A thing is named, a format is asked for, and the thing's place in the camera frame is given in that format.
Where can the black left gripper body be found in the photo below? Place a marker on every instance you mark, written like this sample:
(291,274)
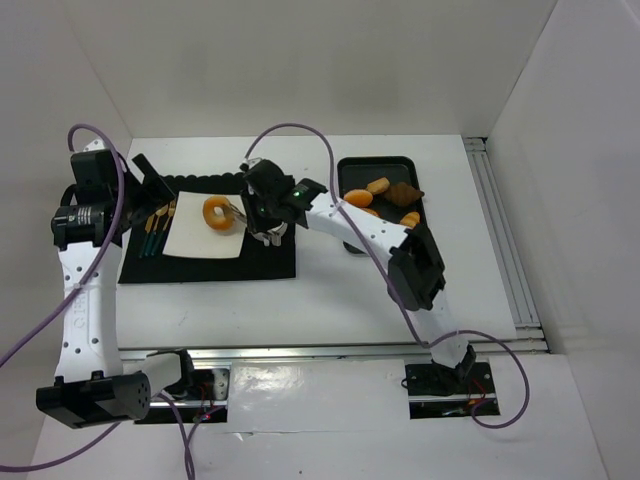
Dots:
(151,181)

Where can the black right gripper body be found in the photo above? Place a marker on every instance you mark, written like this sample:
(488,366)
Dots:
(255,215)

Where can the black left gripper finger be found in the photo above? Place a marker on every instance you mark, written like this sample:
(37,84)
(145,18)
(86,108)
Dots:
(143,200)
(153,185)

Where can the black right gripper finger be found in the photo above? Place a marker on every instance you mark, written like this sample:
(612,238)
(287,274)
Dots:
(264,224)
(249,204)

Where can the metal tongs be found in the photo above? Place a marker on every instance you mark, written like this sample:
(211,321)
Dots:
(239,215)

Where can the glazed ring donut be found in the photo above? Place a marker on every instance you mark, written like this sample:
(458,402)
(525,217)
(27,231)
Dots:
(217,213)

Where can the brown chocolate croissant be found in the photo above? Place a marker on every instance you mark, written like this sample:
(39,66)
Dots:
(402,194)

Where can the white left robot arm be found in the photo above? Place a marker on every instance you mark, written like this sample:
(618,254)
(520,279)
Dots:
(91,384)

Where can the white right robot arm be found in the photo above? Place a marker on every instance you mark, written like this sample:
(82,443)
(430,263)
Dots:
(408,259)

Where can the black bread tray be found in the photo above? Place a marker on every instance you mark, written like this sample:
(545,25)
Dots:
(356,173)

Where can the small round bread roll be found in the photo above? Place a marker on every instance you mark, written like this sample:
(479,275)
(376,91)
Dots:
(379,186)

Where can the white soup cup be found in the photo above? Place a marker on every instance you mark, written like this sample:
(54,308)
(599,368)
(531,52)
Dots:
(271,237)

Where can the gold teal fork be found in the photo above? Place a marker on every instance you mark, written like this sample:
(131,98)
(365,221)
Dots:
(163,230)

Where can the white square plate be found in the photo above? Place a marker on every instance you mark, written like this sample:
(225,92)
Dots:
(190,237)

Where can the black placemat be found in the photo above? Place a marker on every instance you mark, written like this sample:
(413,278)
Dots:
(256,262)

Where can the orange round bun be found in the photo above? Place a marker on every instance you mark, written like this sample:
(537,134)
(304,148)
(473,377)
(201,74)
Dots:
(360,198)

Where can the orange ring donut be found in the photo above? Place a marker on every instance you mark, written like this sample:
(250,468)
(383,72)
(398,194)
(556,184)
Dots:
(410,220)

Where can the aluminium front rail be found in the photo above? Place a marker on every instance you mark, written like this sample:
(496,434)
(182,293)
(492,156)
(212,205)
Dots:
(300,351)

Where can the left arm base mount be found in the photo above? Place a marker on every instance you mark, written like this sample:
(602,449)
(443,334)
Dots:
(199,394)

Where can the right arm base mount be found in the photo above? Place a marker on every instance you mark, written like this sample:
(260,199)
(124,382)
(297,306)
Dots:
(430,396)

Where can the aluminium side rail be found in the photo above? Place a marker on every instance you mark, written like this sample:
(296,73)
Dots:
(521,303)

